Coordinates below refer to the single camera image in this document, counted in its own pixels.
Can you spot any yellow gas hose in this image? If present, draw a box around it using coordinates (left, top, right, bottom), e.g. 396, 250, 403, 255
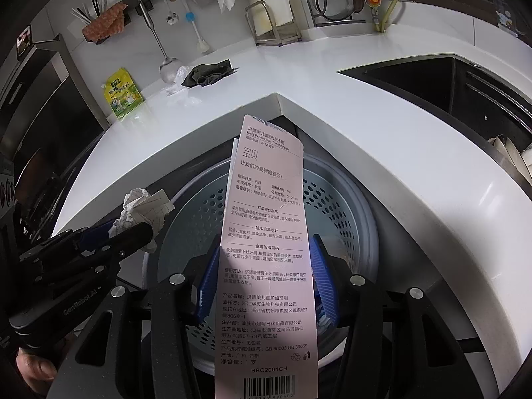
366, 0, 402, 34

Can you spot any bundle of chopsticks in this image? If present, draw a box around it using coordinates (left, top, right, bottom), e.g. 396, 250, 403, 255
70, 0, 109, 26

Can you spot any dark cloth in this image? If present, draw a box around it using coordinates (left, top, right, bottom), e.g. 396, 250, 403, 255
182, 59, 240, 88

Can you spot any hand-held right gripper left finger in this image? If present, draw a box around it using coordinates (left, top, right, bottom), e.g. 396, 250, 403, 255
45, 239, 221, 399

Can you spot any black kitchen sink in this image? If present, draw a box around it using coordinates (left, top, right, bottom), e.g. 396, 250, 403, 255
337, 54, 532, 163

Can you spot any steel cutting board stand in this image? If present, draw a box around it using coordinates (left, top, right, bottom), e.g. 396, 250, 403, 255
244, 1, 302, 46

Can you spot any white paper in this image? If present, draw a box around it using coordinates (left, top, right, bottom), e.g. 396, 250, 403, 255
111, 188, 175, 254

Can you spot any person's left hand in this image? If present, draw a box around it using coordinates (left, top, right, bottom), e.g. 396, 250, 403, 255
17, 348, 57, 397

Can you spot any stack of white dishes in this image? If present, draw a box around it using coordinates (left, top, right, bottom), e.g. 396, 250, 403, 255
488, 133, 532, 184

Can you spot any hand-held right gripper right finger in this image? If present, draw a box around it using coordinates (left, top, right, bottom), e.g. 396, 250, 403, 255
310, 233, 485, 399

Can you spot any yellow seasoning pouch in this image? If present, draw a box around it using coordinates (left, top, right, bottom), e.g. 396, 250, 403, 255
102, 67, 145, 122

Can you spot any pink printed paper card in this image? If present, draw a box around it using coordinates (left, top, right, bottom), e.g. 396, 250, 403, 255
215, 114, 321, 399

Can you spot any small white blue packet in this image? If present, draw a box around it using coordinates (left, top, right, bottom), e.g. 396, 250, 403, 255
494, 0, 520, 37

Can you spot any black kitchen appliance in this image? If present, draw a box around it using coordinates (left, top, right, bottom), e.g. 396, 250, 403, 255
0, 33, 109, 233

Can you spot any white bottle brush blue collar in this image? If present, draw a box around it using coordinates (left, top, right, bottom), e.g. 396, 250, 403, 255
181, 0, 210, 54

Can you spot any clear plastic bag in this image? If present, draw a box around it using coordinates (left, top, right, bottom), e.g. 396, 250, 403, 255
160, 64, 202, 106

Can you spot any round perforated waste bin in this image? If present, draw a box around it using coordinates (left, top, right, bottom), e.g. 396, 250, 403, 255
141, 162, 383, 383

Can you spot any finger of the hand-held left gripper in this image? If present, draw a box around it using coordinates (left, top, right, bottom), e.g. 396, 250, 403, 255
77, 222, 154, 279
19, 220, 116, 263

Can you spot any orange dish cloth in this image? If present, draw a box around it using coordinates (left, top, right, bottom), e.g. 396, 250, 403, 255
81, 2, 128, 42

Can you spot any steel spatula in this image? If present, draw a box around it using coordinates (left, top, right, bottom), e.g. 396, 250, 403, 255
138, 2, 184, 84

